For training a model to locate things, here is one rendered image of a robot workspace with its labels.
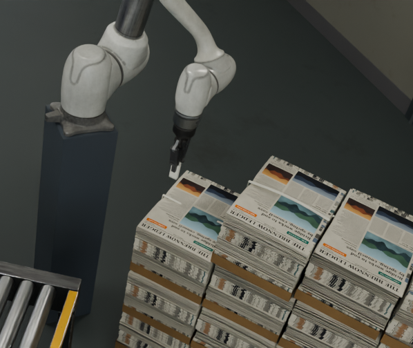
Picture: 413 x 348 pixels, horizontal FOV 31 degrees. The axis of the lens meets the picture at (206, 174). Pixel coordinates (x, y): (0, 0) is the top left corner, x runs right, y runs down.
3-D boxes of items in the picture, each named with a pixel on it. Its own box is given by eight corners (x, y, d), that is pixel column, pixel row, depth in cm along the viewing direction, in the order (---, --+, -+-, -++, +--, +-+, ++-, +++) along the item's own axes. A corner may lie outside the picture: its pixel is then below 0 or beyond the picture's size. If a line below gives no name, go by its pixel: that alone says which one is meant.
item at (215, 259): (230, 233, 252) (233, 224, 249) (306, 273, 245) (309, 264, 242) (209, 261, 240) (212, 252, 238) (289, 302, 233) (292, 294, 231)
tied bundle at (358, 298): (330, 232, 264) (350, 184, 249) (407, 270, 257) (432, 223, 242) (291, 298, 236) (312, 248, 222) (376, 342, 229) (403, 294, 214)
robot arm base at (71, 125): (37, 106, 258) (38, 93, 254) (97, 100, 268) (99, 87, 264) (53, 138, 246) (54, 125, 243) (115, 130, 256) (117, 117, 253)
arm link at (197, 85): (195, 122, 231) (215, 105, 241) (204, 81, 221) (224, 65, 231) (166, 108, 234) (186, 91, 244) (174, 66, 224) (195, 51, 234)
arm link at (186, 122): (207, 108, 239) (204, 122, 243) (182, 97, 241) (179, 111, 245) (195, 120, 232) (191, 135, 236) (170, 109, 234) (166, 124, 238)
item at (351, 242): (349, 190, 247) (351, 188, 247) (429, 228, 241) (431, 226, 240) (312, 253, 220) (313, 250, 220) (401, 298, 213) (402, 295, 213)
